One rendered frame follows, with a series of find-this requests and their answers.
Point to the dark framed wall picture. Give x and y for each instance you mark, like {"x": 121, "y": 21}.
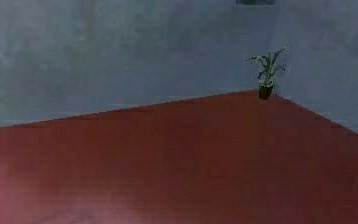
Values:
{"x": 255, "y": 2}

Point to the green house plant black pot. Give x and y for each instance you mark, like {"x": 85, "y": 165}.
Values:
{"x": 266, "y": 91}

